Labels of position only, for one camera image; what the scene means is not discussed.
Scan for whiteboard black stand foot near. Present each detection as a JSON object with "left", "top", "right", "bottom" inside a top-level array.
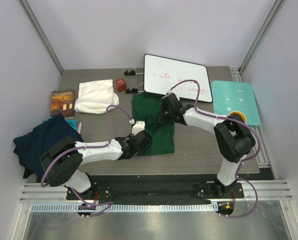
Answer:
[{"left": 125, "top": 83, "right": 144, "bottom": 94}]

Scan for whiteboard black stand foot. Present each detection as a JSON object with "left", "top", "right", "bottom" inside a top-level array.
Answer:
[
  {"left": 123, "top": 62, "right": 144, "bottom": 76},
  {"left": 125, "top": 83, "right": 144, "bottom": 94}
]

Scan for white whiteboard with black frame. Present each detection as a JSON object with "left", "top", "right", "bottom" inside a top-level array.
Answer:
[{"left": 143, "top": 54, "right": 213, "bottom": 103}]

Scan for red brown cube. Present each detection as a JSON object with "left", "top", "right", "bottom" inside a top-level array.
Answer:
[{"left": 114, "top": 77, "right": 127, "bottom": 92}]

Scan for perforated metal rail strip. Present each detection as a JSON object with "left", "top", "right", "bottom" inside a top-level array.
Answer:
[{"left": 31, "top": 202, "right": 218, "bottom": 213}]

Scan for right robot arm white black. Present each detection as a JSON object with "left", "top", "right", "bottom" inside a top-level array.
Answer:
[{"left": 158, "top": 92, "right": 256, "bottom": 198}]

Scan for white mug orange inside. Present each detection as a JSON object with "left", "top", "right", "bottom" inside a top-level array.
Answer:
[{"left": 228, "top": 111, "right": 247, "bottom": 123}]

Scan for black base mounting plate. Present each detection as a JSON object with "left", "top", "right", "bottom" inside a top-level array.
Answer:
[{"left": 79, "top": 174, "right": 244, "bottom": 205}]

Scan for white folded t-shirt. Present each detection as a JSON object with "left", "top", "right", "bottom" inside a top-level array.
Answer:
[{"left": 74, "top": 79, "right": 119, "bottom": 114}]

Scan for whiteboard black stand foot far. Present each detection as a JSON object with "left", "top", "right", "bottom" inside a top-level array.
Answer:
[{"left": 123, "top": 62, "right": 144, "bottom": 76}]

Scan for teal t-shirt under pile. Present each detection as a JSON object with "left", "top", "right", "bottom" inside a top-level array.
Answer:
[{"left": 66, "top": 119, "right": 82, "bottom": 133}]

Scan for green t-shirt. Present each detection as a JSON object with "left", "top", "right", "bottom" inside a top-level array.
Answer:
[{"left": 131, "top": 92, "right": 175, "bottom": 156}]

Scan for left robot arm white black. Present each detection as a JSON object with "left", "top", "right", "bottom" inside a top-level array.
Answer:
[{"left": 40, "top": 130, "right": 153, "bottom": 200}]

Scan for navy blue t-shirt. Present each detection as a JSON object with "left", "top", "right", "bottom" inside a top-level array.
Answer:
[{"left": 13, "top": 113, "right": 83, "bottom": 178}]

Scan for teal plastic cutting board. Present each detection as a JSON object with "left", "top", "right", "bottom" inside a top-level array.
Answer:
[{"left": 211, "top": 80, "right": 261, "bottom": 126}]

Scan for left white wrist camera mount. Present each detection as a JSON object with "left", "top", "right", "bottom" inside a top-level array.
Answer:
[{"left": 129, "top": 119, "right": 145, "bottom": 135}]

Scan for brown paperback book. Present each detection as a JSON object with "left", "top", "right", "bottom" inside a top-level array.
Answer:
[{"left": 50, "top": 90, "right": 75, "bottom": 119}]

